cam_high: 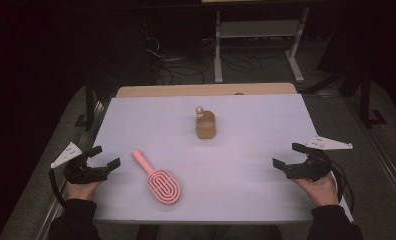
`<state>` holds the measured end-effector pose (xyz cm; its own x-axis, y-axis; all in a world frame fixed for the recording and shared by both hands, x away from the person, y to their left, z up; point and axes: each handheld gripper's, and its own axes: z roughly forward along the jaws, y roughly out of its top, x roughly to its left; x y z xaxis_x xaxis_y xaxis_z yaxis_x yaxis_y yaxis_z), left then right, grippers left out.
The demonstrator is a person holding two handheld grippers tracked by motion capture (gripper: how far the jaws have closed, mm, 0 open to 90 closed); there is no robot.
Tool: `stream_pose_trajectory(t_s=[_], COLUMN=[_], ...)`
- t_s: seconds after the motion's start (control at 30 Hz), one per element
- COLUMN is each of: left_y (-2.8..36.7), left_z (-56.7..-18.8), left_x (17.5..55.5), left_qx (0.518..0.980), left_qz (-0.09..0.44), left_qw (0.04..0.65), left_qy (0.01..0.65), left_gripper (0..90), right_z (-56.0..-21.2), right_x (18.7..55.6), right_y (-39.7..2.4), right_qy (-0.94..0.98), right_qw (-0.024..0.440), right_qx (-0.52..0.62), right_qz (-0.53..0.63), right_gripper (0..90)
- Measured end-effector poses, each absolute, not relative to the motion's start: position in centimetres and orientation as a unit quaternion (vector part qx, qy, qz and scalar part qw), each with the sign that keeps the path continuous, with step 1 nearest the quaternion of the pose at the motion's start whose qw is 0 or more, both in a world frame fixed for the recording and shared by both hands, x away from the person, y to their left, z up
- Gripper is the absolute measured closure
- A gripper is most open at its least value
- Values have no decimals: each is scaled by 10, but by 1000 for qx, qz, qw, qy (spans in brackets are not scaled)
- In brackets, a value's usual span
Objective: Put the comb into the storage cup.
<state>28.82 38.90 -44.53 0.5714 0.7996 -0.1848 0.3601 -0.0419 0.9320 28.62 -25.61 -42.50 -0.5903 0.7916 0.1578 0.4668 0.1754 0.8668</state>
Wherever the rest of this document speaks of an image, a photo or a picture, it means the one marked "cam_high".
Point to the tan holder cup with figurine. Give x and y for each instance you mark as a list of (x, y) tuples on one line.
[(206, 128)]

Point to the person's left hand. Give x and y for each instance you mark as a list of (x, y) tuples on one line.
[(81, 191)]

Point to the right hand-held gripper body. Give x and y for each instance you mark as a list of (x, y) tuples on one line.
[(311, 170)]

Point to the person's right hand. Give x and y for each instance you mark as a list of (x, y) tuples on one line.
[(321, 193)]

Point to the light wooden table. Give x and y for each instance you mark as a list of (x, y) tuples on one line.
[(202, 90)]

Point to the grey metal table frame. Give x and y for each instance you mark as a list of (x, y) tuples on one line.
[(259, 30)]

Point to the black metal stand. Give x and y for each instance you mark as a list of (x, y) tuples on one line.
[(366, 100), (90, 106)]

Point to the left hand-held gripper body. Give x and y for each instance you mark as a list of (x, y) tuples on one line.
[(82, 174)]

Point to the pink hairbrush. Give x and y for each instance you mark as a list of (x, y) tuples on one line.
[(164, 183)]

